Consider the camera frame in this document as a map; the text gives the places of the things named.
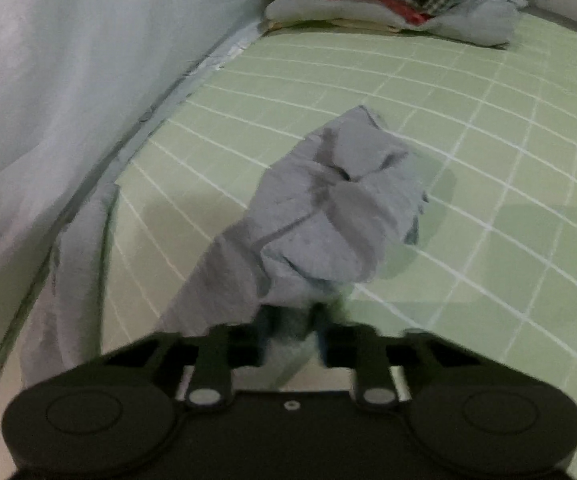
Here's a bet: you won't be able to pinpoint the grey sweatpants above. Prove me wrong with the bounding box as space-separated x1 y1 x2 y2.
156 106 427 390

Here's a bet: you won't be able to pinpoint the white carrot print curtain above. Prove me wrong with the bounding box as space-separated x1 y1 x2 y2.
0 0 270 480

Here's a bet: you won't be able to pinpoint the white folded garment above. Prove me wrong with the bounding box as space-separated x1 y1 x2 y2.
266 0 407 29

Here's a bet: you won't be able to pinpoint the light grey crumpled garment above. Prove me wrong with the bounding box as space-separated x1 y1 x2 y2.
409 0 528 48

